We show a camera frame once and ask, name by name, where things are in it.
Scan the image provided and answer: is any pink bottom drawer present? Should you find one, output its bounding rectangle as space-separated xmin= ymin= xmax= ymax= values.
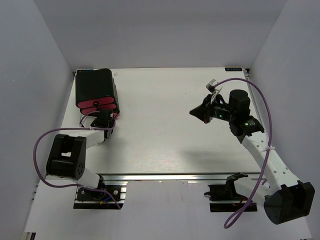
xmin=86 ymin=109 xmax=120 ymax=120

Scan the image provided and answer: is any pink drawer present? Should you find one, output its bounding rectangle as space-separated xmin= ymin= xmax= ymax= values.
xmin=86 ymin=109 xmax=120 ymax=120
xmin=76 ymin=96 xmax=115 ymax=109
xmin=80 ymin=103 xmax=120 ymax=115

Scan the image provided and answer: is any pink top drawer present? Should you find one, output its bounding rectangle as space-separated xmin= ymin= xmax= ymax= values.
xmin=76 ymin=96 xmax=115 ymax=109

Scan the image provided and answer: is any black drawer cabinet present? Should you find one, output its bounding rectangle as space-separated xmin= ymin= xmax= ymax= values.
xmin=74 ymin=68 xmax=120 ymax=113

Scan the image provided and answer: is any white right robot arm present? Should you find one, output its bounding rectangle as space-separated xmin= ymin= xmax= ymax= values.
xmin=189 ymin=89 xmax=315 ymax=225

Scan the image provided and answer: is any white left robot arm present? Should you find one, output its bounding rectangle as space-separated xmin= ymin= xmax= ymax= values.
xmin=46 ymin=109 xmax=116 ymax=189

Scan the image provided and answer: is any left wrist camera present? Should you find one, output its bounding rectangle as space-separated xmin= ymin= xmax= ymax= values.
xmin=79 ymin=116 xmax=96 ymax=128

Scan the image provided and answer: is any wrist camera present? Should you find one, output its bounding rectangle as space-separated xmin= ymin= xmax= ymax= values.
xmin=206 ymin=79 xmax=223 ymax=104
xmin=79 ymin=116 xmax=96 ymax=128

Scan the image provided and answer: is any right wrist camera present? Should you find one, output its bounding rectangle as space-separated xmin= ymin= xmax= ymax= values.
xmin=206 ymin=79 xmax=223 ymax=104

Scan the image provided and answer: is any aluminium table rail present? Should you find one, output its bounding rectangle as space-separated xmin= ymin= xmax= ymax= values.
xmin=94 ymin=172 xmax=268 ymax=183

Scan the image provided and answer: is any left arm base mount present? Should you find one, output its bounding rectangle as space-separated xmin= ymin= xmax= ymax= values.
xmin=73 ymin=177 xmax=127 ymax=210

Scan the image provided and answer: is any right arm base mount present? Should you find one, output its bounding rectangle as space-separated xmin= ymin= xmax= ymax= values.
xmin=203 ymin=172 xmax=248 ymax=213

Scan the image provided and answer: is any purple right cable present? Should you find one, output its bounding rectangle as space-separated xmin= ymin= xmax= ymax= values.
xmin=213 ymin=77 xmax=273 ymax=230

